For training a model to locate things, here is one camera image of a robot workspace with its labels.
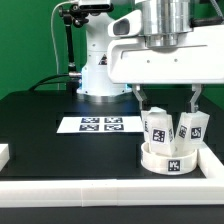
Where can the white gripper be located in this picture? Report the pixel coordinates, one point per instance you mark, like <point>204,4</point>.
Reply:
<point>197,59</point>

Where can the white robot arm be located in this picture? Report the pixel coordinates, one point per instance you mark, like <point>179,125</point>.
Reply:
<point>159,42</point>

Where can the white tag sheet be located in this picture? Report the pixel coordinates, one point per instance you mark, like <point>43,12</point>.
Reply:
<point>108,124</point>

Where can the white part at left edge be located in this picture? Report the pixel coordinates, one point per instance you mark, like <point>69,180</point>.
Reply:
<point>4,155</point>

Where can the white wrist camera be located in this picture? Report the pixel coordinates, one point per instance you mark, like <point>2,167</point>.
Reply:
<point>130,25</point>

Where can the grey camera on pole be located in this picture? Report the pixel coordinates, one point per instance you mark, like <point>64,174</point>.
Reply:
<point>95,6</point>

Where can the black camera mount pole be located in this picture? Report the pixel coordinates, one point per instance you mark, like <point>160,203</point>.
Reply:
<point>73,16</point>

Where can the white L-shaped border frame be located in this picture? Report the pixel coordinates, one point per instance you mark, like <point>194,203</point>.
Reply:
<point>112,192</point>

